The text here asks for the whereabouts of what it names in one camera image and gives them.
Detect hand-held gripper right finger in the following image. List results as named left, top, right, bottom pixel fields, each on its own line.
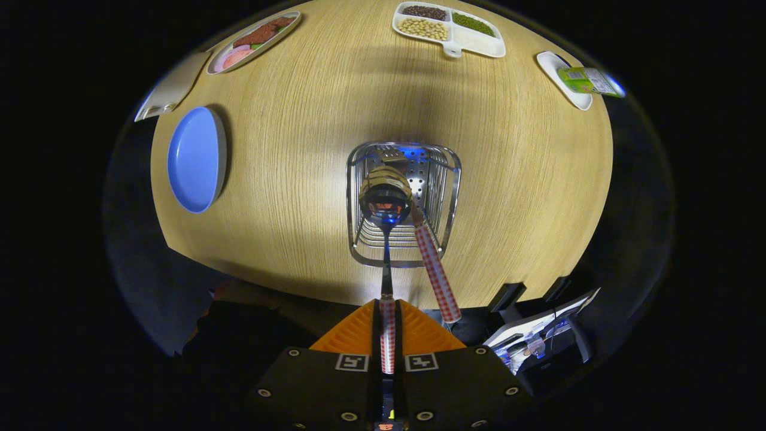
left=396, top=299, right=533, bottom=431

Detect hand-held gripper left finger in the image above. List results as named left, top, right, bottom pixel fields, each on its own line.
left=245, top=299, right=382, bottom=431

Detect spoon with red checked handle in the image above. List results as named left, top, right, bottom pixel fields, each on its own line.
left=359, top=166, right=414, bottom=375

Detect fork with red checked handle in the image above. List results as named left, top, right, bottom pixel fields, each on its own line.
left=381, top=148, right=463, bottom=324

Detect black table clamp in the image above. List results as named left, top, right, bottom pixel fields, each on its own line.
left=542, top=277, right=572, bottom=303
left=488, top=283, right=527, bottom=312

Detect blue plate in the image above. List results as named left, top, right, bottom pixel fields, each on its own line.
left=166, top=107, right=228, bottom=214

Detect white divided dish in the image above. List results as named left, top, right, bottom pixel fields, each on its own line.
left=392, top=1, right=507, bottom=59

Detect small white dish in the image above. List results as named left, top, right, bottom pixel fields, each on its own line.
left=536, top=51, right=593, bottom=111

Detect pile of yellow soybeans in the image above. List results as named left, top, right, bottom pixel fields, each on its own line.
left=397, top=18, right=449, bottom=41

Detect pink ham slices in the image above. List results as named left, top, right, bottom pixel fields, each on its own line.
left=220, top=47, right=257, bottom=71

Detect oval plate with food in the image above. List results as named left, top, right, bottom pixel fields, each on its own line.
left=206, top=11, right=302, bottom=75

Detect green drink carton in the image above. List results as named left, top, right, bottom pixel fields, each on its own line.
left=557, top=66, right=627, bottom=98

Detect pile of green beans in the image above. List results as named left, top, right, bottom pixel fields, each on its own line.
left=452, top=12, right=496, bottom=38

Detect white tray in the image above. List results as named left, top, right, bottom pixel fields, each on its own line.
left=134, top=51, right=211, bottom=123

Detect brown sausage slices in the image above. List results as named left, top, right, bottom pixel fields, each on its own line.
left=232, top=16, right=297, bottom=48

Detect pile of red beans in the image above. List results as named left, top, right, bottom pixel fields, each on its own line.
left=402, top=5, right=448, bottom=21

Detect white device with cables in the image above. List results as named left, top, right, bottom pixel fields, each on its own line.
left=484, top=289, right=601, bottom=375

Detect metal wire basket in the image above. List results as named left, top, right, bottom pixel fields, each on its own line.
left=346, top=142, right=463, bottom=268

